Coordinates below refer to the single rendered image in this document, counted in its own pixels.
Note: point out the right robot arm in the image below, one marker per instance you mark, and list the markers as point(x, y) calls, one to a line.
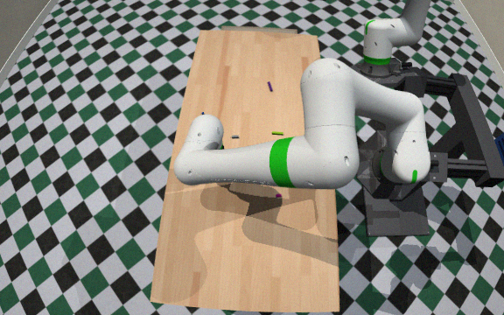
point(382, 34)

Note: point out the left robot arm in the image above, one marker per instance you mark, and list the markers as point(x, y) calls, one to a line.
point(326, 156)

